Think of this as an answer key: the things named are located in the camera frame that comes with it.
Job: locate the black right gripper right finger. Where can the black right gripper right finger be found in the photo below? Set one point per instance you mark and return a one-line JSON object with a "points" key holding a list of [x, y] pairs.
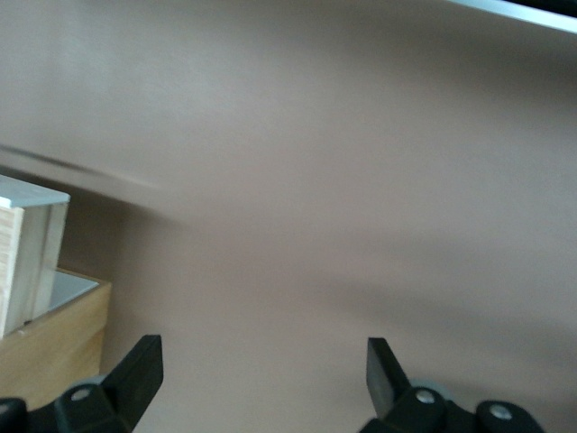
{"points": [[387, 392]]}

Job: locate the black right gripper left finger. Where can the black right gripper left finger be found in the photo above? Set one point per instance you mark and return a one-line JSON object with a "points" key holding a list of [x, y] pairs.
{"points": [[130, 388]]}

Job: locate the brown table cover mat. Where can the brown table cover mat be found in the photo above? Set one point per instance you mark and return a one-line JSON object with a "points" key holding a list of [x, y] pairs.
{"points": [[315, 180]]}

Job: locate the wooden drawer cabinet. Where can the wooden drawer cabinet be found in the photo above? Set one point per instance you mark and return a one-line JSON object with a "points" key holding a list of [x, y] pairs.
{"points": [[54, 352]]}

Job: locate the aluminium table edge rail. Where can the aluminium table edge rail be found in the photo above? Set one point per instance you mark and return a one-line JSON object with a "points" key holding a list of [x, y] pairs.
{"points": [[518, 11]]}

